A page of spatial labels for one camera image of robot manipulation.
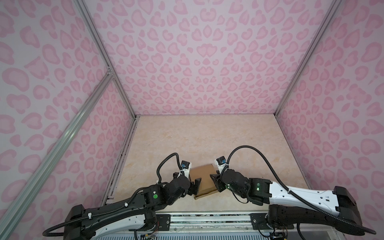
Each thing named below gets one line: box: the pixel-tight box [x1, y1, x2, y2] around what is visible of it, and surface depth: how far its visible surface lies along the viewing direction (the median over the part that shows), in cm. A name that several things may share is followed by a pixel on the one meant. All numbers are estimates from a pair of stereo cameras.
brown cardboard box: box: [189, 164, 218, 200], surface depth 73 cm
